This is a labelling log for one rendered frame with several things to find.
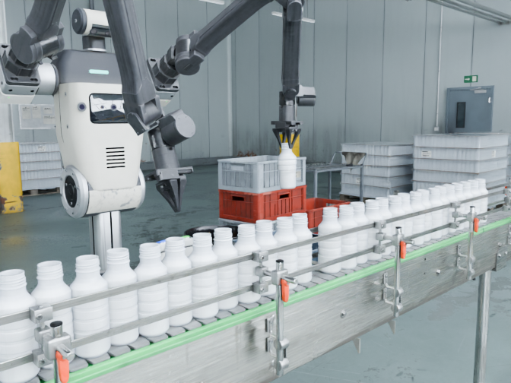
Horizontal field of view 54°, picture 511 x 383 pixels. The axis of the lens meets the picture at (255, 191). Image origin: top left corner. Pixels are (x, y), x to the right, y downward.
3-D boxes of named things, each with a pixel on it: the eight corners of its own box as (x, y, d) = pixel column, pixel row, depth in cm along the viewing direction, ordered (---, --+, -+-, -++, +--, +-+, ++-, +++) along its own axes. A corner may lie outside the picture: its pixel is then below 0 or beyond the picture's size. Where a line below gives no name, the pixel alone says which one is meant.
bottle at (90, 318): (76, 363, 81) (70, 264, 78) (71, 348, 86) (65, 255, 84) (114, 355, 83) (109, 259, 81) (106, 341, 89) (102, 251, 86)
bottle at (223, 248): (237, 300, 108) (236, 226, 106) (238, 310, 103) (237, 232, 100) (210, 301, 108) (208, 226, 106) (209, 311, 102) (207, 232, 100)
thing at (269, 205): (258, 224, 351) (258, 193, 348) (217, 217, 377) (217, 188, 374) (307, 212, 397) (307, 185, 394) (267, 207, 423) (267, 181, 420)
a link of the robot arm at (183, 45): (164, 53, 159) (164, 66, 157) (180, 33, 152) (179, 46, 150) (189, 64, 164) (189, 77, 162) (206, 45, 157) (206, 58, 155)
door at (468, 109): (487, 185, 1061) (492, 85, 1032) (442, 182, 1134) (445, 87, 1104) (488, 185, 1068) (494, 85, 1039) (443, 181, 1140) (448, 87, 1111)
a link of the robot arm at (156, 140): (160, 130, 124) (141, 130, 120) (177, 121, 120) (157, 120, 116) (166, 156, 123) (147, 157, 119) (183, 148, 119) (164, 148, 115)
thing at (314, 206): (309, 236, 409) (309, 210, 406) (272, 229, 437) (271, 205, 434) (350, 225, 452) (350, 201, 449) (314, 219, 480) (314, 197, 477)
